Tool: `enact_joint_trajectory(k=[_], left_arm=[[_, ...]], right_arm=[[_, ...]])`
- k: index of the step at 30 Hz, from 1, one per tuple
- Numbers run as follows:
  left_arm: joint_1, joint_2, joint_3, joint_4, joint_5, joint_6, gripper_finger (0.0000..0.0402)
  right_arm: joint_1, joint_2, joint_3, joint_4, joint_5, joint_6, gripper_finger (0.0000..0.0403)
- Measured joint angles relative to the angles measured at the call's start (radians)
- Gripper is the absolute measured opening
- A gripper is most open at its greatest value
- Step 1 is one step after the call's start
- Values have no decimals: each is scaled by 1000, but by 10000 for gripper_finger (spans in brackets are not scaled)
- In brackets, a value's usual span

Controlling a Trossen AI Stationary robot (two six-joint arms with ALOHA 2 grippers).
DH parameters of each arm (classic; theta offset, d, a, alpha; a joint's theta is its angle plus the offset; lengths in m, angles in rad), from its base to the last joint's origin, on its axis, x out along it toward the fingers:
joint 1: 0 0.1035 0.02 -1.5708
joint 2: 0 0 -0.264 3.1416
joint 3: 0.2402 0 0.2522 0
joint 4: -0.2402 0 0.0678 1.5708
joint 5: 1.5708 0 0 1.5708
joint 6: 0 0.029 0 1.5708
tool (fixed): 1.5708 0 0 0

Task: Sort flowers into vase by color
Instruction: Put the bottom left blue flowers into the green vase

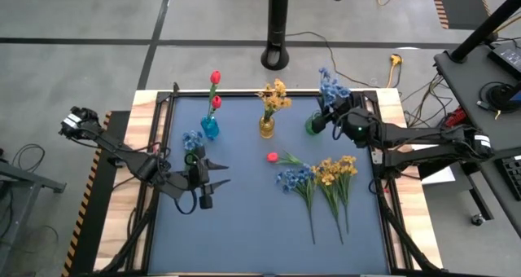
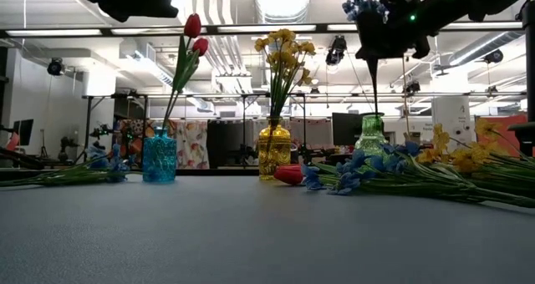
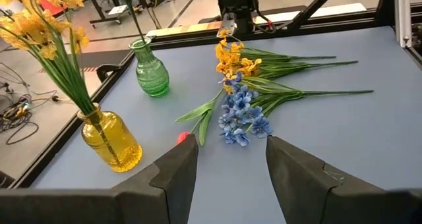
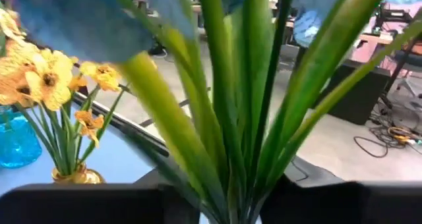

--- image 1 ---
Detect white board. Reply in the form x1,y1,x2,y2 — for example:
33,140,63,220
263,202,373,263
421,165,457,185

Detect blue glass vase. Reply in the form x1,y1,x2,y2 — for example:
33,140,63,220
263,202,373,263
199,114,221,141

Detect black mat striped edge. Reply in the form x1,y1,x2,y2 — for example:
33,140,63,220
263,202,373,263
429,0,493,30
60,110,132,277

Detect red artificial tulip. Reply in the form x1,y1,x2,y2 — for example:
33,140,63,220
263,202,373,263
208,95,224,121
266,150,305,167
207,69,223,121

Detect tangled black floor cables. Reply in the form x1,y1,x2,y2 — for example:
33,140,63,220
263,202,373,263
401,72,455,139

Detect yellow artificial flower bunch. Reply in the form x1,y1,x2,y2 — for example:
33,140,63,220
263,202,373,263
334,154,360,235
255,77,293,123
311,157,345,246

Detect thin black floor cable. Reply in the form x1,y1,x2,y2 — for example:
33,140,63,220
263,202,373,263
11,143,46,173

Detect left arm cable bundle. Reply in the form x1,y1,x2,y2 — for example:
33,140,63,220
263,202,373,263
97,174,162,275

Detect black coiled cable puck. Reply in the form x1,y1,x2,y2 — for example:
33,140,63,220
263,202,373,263
478,81,520,114

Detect black camera stand pole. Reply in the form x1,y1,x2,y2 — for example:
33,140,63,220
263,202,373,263
260,0,291,72

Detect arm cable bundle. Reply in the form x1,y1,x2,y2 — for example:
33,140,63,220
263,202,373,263
97,174,162,275
372,174,443,275

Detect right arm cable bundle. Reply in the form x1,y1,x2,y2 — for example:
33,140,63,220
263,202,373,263
372,174,443,275

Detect yellow power plug cable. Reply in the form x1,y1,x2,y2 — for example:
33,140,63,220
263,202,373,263
384,53,405,89

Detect grey metal stand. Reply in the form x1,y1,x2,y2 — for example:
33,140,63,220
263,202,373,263
0,148,67,277

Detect black keyboard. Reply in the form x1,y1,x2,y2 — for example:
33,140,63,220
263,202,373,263
493,154,521,201

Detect blue table mat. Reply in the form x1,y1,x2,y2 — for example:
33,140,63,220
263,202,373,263
148,95,392,276

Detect red power strip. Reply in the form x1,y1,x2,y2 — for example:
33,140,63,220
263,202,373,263
446,107,469,127

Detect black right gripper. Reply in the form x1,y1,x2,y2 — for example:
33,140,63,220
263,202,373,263
311,92,364,134

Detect green glass vase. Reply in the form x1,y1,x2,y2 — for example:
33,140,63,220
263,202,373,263
304,109,323,136

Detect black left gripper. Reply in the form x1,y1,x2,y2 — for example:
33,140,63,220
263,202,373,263
185,145,232,211

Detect slanted black pole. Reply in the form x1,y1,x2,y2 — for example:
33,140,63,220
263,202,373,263
449,0,521,64

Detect black table frame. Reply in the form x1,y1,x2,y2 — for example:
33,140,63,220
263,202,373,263
134,81,412,277

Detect blue artificial flower bunch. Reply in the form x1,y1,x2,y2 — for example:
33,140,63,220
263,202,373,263
275,164,318,245
182,129,205,172
318,67,352,109

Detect dark grey side desk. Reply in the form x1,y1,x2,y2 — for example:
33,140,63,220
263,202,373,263
433,40,521,240

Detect yellow glass vase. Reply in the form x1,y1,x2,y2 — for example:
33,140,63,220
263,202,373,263
259,116,276,140

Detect black laptop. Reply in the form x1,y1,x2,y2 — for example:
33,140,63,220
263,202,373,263
488,40,521,81

